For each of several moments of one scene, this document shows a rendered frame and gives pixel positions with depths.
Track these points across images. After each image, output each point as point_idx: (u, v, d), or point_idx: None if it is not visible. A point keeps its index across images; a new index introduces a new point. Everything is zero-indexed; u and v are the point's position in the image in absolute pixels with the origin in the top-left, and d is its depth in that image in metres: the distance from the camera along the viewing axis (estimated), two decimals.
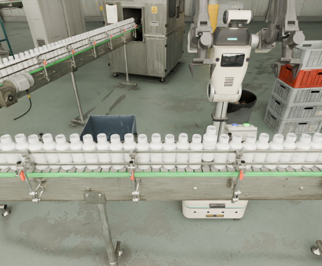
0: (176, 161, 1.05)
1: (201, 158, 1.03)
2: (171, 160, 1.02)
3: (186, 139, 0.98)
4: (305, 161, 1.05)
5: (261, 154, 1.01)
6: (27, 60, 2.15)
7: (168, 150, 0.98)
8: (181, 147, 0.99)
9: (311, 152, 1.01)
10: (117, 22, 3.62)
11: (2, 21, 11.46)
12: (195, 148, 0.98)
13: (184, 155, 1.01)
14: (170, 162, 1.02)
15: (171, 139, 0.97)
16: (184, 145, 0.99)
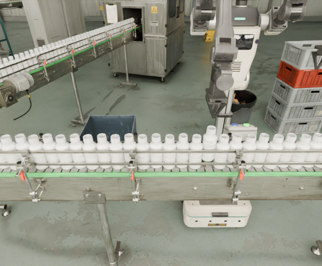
0: (176, 161, 1.05)
1: (201, 158, 1.03)
2: (171, 160, 1.02)
3: (186, 139, 0.98)
4: (305, 161, 1.05)
5: (261, 154, 1.01)
6: (27, 60, 2.15)
7: (168, 150, 0.98)
8: (181, 147, 0.99)
9: (311, 152, 1.01)
10: (117, 22, 3.62)
11: (2, 21, 11.46)
12: (195, 148, 0.98)
13: (184, 155, 1.01)
14: (170, 162, 1.02)
15: (171, 139, 0.97)
16: (184, 145, 0.99)
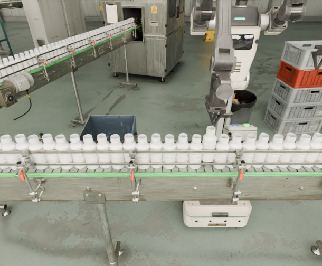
0: (176, 161, 1.04)
1: (200, 159, 1.03)
2: (170, 160, 1.02)
3: (186, 138, 0.98)
4: (305, 161, 1.05)
5: (260, 154, 1.01)
6: (27, 60, 2.15)
7: (167, 150, 0.98)
8: (182, 147, 0.99)
9: (311, 152, 1.01)
10: (117, 22, 3.62)
11: (2, 21, 11.46)
12: (193, 148, 0.98)
13: (185, 155, 1.01)
14: (169, 162, 1.02)
15: (170, 139, 0.97)
16: (185, 145, 0.99)
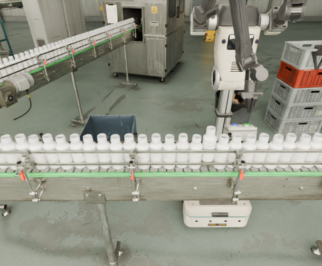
0: (176, 161, 1.04)
1: (200, 159, 1.03)
2: (170, 160, 1.02)
3: (186, 138, 0.98)
4: (305, 161, 1.05)
5: (261, 154, 1.01)
6: (27, 60, 2.15)
7: (167, 150, 0.98)
8: (182, 147, 0.99)
9: (311, 152, 1.01)
10: (117, 22, 3.62)
11: (2, 21, 11.46)
12: (193, 148, 0.98)
13: (185, 155, 1.01)
14: (169, 162, 1.02)
15: (170, 139, 0.97)
16: (185, 145, 0.99)
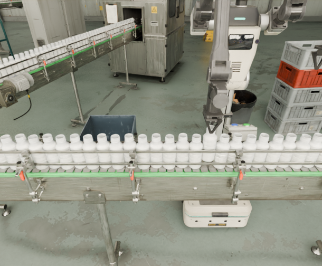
0: (177, 161, 1.04)
1: (200, 158, 1.02)
2: (170, 160, 1.02)
3: (186, 138, 0.98)
4: (305, 161, 1.05)
5: (261, 154, 1.01)
6: (27, 60, 2.15)
7: (167, 150, 0.98)
8: (182, 147, 0.99)
9: (311, 152, 1.01)
10: (117, 22, 3.62)
11: (2, 21, 11.46)
12: (193, 147, 0.98)
13: (185, 155, 1.01)
14: (169, 162, 1.02)
15: (170, 139, 0.97)
16: (185, 144, 0.99)
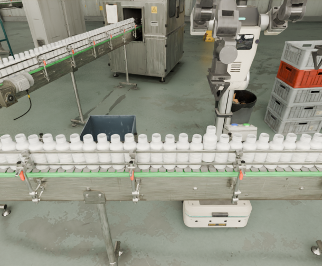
0: (177, 161, 1.04)
1: (200, 159, 1.02)
2: (170, 160, 1.02)
3: (187, 138, 0.98)
4: (305, 161, 1.05)
5: (261, 154, 1.01)
6: (27, 60, 2.15)
7: (167, 150, 0.98)
8: (182, 147, 0.99)
9: (311, 152, 1.01)
10: (117, 22, 3.62)
11: (2, 21, 11.46)
12: (193, 148, 0.98)
13: (185, 155, 1.01)
14: (169, 162, 1.02)
15: (171, 139, 0.97)
16: (185, 145, 0.99)
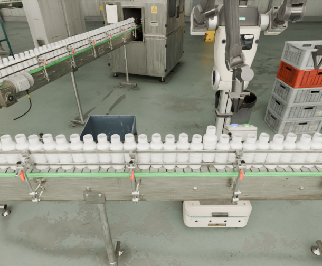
0: (177, 161, 1.04)
1: (200, 159, 1.02)
2: (170, 160, 1.02)
3: (187, 138, 0.98)
4: (305, 161, 1.05)
5: (261, 154, 1.01)
6: (27, 60, 2.15)
7: (167, 150, 0.99)
8: (182, 147, 0.99)
9: (311, 152, 1.01)
10: (117, 22, 3.62)
11: (2, 21, 11.46)
12: (193, 148, 0.98)
13: (185, 155, 1.01)
14: (169, 162, 1.02)
15: (171, 139, 0.97)
16: (185, 145, 0.99)
